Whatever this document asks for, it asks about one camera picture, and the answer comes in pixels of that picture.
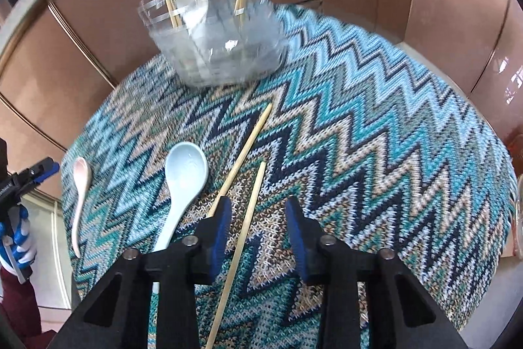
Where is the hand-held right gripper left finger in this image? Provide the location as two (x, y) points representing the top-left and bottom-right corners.
(49, 196), (233, 349)

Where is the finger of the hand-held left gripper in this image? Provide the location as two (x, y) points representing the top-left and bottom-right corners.
(14, 157), (60, 190)

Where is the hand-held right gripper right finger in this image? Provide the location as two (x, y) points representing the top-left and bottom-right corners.
(285, 196), (470, 349)

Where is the pink ceramic spoon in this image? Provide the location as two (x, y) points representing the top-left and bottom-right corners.
(71, 156), (93, 259)

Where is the light blue ceramic spoon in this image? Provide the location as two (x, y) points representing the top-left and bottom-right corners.
(151, 141), (209, 295)

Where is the clear utensil holder with wire basket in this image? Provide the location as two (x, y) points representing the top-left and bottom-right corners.
(137, 0), (291, 89)

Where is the white ceramic spoon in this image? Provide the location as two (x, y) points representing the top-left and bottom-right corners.
(177, 0), (209, 36)

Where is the person's left hand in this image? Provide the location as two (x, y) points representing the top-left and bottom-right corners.
(0, 205), (38, 280)

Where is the zigzag patterned table mat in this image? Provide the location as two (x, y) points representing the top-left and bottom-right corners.
(61, 3), (516, 349)

